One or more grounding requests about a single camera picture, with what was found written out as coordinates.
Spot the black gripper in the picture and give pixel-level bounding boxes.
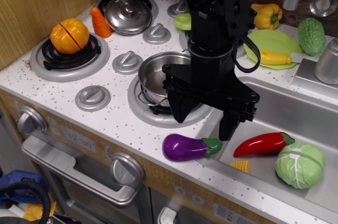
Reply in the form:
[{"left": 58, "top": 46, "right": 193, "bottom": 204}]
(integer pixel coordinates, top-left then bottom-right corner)
[{"left": 162, "top": 51, "right": 260, "bottom": 141}]

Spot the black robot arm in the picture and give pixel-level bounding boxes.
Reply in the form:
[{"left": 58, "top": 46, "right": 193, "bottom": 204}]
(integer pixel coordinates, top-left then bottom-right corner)
[{"left": 162, "top": 0, "right": 260, "bottom": 141}]

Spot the purple toy eggplant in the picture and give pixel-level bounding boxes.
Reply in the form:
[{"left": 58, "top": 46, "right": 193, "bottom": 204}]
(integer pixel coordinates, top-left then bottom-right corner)
[{"left": 162, "top": 134, "right": 223, "bottom": 162}]

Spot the small steel pot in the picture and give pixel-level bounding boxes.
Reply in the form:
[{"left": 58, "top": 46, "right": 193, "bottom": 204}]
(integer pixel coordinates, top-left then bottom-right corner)
[{"left": 138, "top": 51, "right": 190, "bottom": 108}]

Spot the steel pot lid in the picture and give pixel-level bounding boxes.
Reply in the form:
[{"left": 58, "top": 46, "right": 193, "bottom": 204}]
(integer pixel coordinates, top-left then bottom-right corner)
[{"left": 105, "top": 0, "right": 152, "bottom": 35}]

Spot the front right stove burner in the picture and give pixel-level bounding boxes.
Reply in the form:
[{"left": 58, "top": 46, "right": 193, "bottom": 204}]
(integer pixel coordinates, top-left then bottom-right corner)
[{"left": 127, "top": 76, "right": 213, "bottom": 128}]

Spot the yellow toy corn piece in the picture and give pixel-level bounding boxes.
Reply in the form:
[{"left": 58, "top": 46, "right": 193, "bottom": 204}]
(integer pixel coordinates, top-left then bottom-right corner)
[{"left": 229, "top": 160, "right": 251, "bottom": 174}]

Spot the red toy chili pepper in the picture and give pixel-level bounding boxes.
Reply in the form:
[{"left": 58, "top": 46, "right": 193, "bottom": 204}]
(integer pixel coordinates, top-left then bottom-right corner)
[{"left": 233, "top": 132, "right": 295, "bottom": 157}]

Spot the yellow toy banana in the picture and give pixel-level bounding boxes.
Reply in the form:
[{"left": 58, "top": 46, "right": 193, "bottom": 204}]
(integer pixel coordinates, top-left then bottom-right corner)
[{"left": 260, "top": 50, "right": 292, "bottom": 65}]

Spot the grey stove knob middle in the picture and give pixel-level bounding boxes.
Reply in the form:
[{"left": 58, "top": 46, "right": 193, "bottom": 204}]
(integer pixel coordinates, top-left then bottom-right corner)
[{"left": 112, "top": 51, "right": 143, "bottom": 75}]

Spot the grey stove knob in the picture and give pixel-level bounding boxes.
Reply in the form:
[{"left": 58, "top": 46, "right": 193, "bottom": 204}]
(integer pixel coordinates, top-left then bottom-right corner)
[
  {"left": 143, "top": 23, "right": 171, "bottom": 44},
  {"left": 167, "top": 0, "right": 189, "bottom": 18},
  {"left": 75, "top": 86, "right": 111, "bottom": 112},
  {"left": 112, "top": 51, "right": 143, "bottom": 75}
]

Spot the grey stove knob back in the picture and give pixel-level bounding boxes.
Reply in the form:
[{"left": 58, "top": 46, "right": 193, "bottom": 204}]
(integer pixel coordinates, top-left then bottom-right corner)
[{"left": 143, "top": 23, "right": 171, "bottom": 44}]

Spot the light green toy piece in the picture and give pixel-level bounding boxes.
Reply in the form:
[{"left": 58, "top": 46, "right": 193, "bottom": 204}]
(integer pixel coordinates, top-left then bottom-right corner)
[{"left": 173, "top": 13, "right": 191, "bottom": 31}]

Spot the silver oven dial right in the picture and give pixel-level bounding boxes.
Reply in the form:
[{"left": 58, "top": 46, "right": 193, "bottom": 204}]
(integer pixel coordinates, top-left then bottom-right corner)
[{"left": 110, "top": 152, "right": 145, "bottom": 186}]

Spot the silver oven dial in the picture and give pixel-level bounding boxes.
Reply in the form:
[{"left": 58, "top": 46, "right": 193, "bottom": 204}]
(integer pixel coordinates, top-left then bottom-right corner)
[
  {"left": 110, "top": 152, "right": 145, "bottom": 186},
  {"left": 17, "top": 105, "right": 48, "bottom": 135}
]

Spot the green plastic plate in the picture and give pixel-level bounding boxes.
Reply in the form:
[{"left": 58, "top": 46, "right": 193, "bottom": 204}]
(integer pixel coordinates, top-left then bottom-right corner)
[{"left": 243, "top": 30, "right": 302, "bottom": 70}]

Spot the grey toy sink basin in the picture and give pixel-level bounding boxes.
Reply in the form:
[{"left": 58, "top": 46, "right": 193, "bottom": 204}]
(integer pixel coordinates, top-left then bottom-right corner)
[{"left": 201, "top": 77, "right": 337, "bottom": 223}]

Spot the green toy cabbage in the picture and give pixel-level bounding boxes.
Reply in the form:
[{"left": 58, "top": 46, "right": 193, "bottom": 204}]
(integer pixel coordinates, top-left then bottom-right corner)
[{"left": 275, "top": 143, "right": 325, "bottom": 190}]

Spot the white plastic knife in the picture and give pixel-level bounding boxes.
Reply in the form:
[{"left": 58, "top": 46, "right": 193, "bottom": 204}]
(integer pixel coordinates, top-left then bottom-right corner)
[{"left": 290, "top": 53, "right": 305, "bottom": 63}]

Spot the grey stove knob far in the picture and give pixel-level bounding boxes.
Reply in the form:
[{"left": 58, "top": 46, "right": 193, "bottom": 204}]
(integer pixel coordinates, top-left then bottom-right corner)
[{"left": 167, "top": 0, "right": 189, "bottom": 18}]

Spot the grey stove knob front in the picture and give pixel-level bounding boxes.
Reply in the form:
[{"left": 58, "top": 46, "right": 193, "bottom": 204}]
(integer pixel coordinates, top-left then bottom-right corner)
[{"left": 75, "top": 86, "right": 111, "bottom": 112}]

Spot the yellow toy bell pepper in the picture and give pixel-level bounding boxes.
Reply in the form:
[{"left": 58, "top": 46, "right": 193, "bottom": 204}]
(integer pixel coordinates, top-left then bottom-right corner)
[{"left": 251, "top": 3, "right": 283, "bottom": 30}]

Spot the toy oven clock display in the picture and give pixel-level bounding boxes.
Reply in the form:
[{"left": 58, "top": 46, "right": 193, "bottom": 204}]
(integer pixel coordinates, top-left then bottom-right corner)
[{"left": 61, "top": 125, "right": 97, "bottom": 153}]

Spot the green toy bitter gourd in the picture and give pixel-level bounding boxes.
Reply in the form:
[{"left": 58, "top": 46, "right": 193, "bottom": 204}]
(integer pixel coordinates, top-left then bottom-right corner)
[{"left": 298, "top": 17, "right": 325, "bottom": 56}]

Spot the orange toy carrot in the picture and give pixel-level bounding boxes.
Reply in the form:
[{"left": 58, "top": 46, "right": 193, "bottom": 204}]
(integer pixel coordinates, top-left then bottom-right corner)
[{"left": 91, "top": 7, "right": 111, "bottom": 38}]

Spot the orange toy pumpkin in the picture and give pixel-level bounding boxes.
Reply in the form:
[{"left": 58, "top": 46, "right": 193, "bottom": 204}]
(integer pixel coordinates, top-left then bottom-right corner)
[{"left": 50, "top": 18, "right": 89, "bottom": 54}]

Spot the hanging steel ladle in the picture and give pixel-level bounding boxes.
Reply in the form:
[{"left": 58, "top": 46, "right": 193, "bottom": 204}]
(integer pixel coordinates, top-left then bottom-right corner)
[{"left": 309, "top": 0, "right": 337, "bottom": 17}]

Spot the left black stove burner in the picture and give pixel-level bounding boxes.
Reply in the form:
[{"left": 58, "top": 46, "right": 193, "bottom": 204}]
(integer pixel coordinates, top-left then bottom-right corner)
[{"left": 30, "top": 33, "right": 110, "bottom": 82}]

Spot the silver oven dial left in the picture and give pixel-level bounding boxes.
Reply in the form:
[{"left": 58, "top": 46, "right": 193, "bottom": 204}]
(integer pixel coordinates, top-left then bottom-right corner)
[{"left": 17, "top": 105, "right": 48, "bottom": 135}]

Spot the blue object on floor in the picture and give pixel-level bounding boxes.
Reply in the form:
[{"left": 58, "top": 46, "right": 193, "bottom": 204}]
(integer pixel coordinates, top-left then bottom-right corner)
[{"left": 1, "top": 170, "right": 49, "bottom": 204}]

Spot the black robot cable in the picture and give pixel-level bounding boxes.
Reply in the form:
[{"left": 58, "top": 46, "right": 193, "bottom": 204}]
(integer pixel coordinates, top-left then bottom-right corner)
[{"left": 232, "top": 35, "right": 261, "bottom": 74}]

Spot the silver oven door handle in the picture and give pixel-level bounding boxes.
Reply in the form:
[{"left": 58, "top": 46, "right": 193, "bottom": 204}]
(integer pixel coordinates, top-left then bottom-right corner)
[{"left": 22, "top": 136, "right": 137, "bottom": 208}]

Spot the black corrugated hose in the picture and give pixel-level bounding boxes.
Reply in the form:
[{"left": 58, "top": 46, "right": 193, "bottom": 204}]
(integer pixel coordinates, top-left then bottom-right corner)
[{"left": 0, "top": 180, "right": 51, "bottom": 224}]

